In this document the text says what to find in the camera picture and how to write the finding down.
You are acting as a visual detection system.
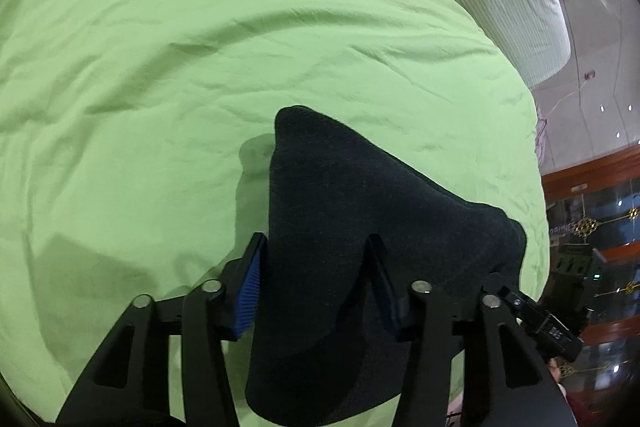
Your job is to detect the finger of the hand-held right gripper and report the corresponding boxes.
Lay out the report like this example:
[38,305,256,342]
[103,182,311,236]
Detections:
[486,273,584,362]

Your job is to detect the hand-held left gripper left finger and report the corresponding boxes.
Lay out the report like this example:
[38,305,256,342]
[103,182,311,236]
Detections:
[55,232,269,427]

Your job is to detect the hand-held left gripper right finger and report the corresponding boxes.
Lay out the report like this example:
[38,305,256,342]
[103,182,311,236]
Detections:
[366,234,581,427]

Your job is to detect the black pants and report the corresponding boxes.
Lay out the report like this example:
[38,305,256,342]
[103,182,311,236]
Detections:
[244,105,529,427]

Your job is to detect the wooden glass door cabinet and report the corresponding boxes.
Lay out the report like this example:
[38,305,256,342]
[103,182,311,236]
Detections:
[541,141,640,427]

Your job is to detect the pale floral cloth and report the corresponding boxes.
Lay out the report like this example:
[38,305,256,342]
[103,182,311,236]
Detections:
[533,104,551,166]

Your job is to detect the green bed sheet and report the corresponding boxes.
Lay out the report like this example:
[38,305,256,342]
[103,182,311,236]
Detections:
[0,0,552,427]

